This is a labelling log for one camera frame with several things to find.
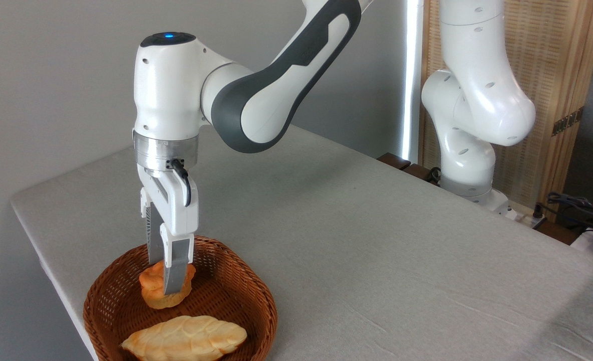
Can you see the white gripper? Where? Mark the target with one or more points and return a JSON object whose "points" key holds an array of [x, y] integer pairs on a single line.
{"points": [[178, 210]]}

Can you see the small round bread roll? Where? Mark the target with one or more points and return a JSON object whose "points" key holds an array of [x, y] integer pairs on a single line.
{"points": [[151, 286]]}

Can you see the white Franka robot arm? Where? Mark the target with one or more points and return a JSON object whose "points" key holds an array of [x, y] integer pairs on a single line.
{"points": [[176, 90]]}

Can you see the long oval bread loaf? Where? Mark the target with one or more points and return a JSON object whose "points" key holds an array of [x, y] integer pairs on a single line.
{"points": [[186, 338]]}

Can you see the brown wicker basket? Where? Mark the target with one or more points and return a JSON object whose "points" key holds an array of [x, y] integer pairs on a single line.
{"points": [[236, 281]]}

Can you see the grey tablecloth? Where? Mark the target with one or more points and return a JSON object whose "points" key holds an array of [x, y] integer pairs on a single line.
{"points": [[377, 260]]}

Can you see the dark wooden block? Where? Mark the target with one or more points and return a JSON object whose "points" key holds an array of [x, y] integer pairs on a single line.
{"points": [[394, 160], [419, 172]]}

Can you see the white vertical light strip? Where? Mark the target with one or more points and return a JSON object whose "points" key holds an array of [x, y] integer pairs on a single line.
{"points": [[411, 75]]}

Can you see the black power plug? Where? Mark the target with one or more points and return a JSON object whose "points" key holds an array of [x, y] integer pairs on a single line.
{"points": [[539, 210]]}

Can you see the metal screen hinge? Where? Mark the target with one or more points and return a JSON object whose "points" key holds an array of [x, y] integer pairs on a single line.
{"points": [[567, 121]]}

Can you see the wooden woven folding screen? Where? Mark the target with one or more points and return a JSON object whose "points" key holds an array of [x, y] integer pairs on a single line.
{"points": [[552, 60]]}

